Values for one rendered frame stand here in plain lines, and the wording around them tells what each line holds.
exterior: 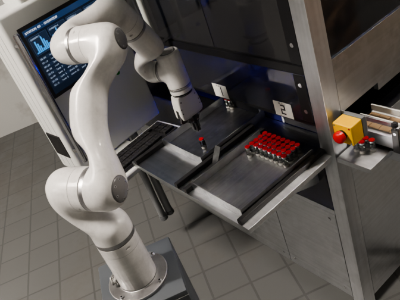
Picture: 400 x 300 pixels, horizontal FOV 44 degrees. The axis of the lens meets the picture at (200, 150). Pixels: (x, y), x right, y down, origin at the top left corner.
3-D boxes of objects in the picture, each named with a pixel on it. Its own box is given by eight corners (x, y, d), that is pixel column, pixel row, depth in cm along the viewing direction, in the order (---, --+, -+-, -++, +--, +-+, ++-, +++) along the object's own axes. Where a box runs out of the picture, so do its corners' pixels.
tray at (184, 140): (224, 103, 217) (221, 96, 216) (265, 116, 198) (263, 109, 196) (164, 146, 204) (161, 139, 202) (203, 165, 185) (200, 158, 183)
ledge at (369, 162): (363, 139, 171) (362, 134, 170) (397, 149, 161) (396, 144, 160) (337, 162, 165) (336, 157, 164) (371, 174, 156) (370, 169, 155)
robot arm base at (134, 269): (113, 313, 143) (86, 272, 133) (106, 269, 159) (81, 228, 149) (174, 286, 144) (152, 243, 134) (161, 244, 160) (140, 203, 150)
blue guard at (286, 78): (71, 49, 308) (58, 21, 298) (315, 122, 163) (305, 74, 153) (70, 49, 308) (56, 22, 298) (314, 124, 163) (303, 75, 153)
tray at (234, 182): (261, 137, 188) (258, 130, 186) (313, 157, 168) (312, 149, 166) (193, 190, 174) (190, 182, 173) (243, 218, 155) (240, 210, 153)
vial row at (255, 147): (255, 150, 182) (252, 140, 179) (291, 165, 168) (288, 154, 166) (250, 153, 181) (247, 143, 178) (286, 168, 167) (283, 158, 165)
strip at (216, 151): (219, 157, 185) (215, 144, 182) (225, 159, 183) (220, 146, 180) (192, 179, 180) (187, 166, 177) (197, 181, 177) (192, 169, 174)
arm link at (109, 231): (122, 252, 134) (84, 187, 121) (69, 249, 143) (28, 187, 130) (141, 220, 143) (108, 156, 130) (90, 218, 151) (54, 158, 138)
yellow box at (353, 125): (349, 128, 162) (346, 110, 158) (368, 134, 156) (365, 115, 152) (334, 141, 159) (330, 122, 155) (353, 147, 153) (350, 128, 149)
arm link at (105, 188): (87, 209, 139) (136, 211, 131) (57, 212, 128) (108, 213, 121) (88, 33, 142) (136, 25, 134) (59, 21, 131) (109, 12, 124)
